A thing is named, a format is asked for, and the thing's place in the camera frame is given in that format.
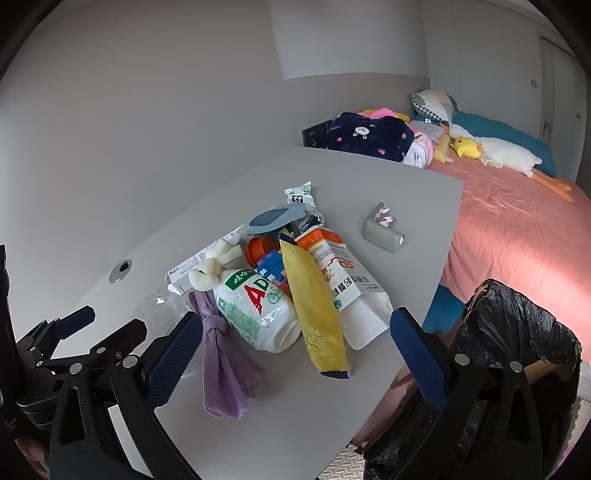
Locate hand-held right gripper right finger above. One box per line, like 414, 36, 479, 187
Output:
390, 307, 546, 480

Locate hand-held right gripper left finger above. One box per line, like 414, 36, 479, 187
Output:
48, 311, 204, 480

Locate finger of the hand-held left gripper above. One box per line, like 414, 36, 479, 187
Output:
16, 305, 96, 358
88, 318, 148, 370

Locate knotted purple plastic bag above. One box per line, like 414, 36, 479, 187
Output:
188, 291, 265, 421

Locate long white tube box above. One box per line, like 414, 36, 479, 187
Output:
165, 226, 250, 296

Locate small white plush bunny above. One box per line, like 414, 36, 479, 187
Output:
188, 240, 243, 291

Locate white bottle with green label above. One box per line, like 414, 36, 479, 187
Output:
216, 270, 301, 354

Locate white orange pouch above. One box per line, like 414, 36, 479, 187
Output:
293, 225, 393, 350

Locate cardboard bin with black bag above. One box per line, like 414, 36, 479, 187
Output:
365, 278, 583, 480

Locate yellow paper packet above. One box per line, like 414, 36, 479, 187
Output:
278, 233, 349, 380

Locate colourful foam puzzle cube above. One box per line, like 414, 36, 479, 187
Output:
255, 251, 294, 296

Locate grey foam corner guard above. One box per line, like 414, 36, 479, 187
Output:
361, 202, 406, 254

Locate orange ribbed plastic piece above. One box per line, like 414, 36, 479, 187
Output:
245, 236, 278, 266

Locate teal grey plastic container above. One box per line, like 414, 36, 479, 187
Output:
246, 203, 309, 236

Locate silver foil wrapper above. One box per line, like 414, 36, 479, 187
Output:
295, 210, 326, 236

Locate white snack packet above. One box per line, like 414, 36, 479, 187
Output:
284, 182, 319, 208

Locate bed with pink sheet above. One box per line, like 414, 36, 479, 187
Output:
425, 152, 591, 333

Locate white pink cartoon blanket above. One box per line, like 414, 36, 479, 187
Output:
403, 121, 446, 168

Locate long yellow pillow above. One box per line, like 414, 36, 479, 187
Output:
431, 134, 455, 163

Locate yellow duck plush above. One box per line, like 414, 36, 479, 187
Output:
451, 137, 483, 160

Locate white goose plush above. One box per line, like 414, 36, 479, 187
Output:
449, 124, 575, 204

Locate navy bunny print blanket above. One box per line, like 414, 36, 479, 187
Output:
325, 112, 415, 162

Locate teal pillow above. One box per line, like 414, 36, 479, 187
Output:
450, 112, 558, 178

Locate bright pink yellow clothes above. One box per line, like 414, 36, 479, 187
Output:
358, 107, 411, 123

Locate checked patchwork pillow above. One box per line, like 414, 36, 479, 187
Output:
410, 90, 460, 126

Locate black wall socket panel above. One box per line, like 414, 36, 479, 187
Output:
301, 120, 334, 149

